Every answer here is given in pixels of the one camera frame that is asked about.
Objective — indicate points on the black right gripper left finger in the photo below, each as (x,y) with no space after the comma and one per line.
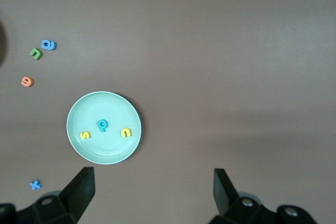
(81,190)

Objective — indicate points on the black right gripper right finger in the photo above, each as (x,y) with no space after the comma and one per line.
(223,195)

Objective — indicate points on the yellow letter s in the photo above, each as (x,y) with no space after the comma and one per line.
(84,134)

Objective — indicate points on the teal letter p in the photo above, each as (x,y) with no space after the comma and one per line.
(101,129)

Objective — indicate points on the yellow letter u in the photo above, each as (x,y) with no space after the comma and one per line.
(123,132)

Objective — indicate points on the green plate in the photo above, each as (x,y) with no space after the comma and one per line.
(105,150)

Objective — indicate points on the blue letter x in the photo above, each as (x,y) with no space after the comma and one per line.
(35,185)

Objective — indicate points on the orange letter e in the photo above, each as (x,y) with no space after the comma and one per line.
(30,82)

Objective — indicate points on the green letter u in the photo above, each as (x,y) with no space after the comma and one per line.
(39,55)

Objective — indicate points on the blue letter a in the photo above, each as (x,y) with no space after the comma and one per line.
(53,45)

